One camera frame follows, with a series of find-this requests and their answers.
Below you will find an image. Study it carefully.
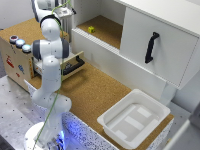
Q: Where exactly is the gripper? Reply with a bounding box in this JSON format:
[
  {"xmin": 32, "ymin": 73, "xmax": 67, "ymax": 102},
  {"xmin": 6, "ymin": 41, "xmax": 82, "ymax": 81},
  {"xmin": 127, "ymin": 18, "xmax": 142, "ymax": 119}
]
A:
[{"xmin": 53, "ymin": 6, "xmax": 77, "ymax": 18}]

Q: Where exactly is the wooden drawer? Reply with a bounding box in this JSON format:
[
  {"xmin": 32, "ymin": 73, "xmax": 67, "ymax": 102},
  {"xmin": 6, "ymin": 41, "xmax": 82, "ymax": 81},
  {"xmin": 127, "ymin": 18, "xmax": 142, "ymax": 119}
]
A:
[{"xmin": 33, "ymin": 49, "xmax": 86, "ymax": 82}]

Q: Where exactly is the wooden drawer box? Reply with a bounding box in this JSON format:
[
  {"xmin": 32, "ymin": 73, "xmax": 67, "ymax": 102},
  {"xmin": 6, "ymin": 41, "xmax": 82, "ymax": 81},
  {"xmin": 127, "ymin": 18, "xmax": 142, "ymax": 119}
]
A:
[{"xmin": 0, "ymin": 17, "xmax": 71, "ymax": 93}]

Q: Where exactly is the yellow block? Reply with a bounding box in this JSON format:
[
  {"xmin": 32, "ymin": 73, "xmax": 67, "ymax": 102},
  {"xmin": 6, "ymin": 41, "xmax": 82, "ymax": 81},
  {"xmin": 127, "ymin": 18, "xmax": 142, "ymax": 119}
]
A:
[{"xmin": 87, "ymin": 26, "xmax": 96, "ymax": 34}]

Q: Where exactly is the green button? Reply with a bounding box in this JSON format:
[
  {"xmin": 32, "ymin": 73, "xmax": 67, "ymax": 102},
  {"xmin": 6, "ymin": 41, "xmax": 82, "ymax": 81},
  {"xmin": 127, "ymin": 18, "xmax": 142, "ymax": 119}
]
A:
[{"xmin": 21, "ymin": 44, "xmax": 33, "ymax": 54}]

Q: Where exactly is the blue button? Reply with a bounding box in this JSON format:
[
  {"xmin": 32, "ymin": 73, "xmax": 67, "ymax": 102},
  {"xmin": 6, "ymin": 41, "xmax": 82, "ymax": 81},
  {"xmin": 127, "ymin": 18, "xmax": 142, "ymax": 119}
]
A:
[{"xmin": 15, "ymin": 38, "xmax": 26, "ymax": 48}]

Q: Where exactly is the red button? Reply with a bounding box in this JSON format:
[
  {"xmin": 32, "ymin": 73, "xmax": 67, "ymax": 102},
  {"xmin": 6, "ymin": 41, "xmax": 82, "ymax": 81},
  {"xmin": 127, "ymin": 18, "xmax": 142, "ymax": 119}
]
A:
[{"xmin": 9, "ymin": 35, "xmax": 19, "ymax": 45}]

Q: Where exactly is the white cabinet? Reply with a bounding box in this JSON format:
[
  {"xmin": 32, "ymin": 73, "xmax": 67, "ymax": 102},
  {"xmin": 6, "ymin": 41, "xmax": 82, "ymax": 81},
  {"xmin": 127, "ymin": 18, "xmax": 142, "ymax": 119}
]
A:
[{"xmin": 70, "ymin": 0, "xmax": 200, "ymax": 105}]

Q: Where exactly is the white sliding door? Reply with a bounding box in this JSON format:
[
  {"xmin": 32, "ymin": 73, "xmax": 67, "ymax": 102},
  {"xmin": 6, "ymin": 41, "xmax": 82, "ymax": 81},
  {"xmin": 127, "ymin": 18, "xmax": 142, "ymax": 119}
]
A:
[{"xmin": 118, "ymin": 6, "xmax": 200, "ymax": 90}]

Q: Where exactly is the white plastic box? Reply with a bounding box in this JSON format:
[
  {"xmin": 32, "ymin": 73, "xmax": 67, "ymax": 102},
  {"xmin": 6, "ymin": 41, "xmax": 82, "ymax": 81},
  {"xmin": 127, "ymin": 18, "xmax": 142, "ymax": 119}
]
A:
[{"xmin": 96, "ymin": 88, "xmax": 172, "ymax": 150}]

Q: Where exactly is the black drawer handle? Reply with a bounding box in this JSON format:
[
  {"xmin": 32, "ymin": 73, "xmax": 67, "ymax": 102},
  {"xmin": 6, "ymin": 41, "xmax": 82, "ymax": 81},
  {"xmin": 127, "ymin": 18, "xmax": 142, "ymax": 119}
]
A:
[{"xmin": 62, "ymin": 55, "xmax": 86, "ymax": 76}]

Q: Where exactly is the green cable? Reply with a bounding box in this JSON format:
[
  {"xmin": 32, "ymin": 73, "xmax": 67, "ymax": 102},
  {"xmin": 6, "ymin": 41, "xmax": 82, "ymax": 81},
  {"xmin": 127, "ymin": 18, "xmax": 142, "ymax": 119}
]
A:
[{"xmin": 32, "ymin": 0, "xmax": 73, "ymax": 150}]

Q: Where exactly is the black door handle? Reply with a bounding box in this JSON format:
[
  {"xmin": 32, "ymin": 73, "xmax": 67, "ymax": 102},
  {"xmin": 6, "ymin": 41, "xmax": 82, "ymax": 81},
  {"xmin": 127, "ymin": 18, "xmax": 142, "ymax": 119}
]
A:
[{"xmin": 144, "ymin": 31, "xmax": 161, "ymax": 65}]

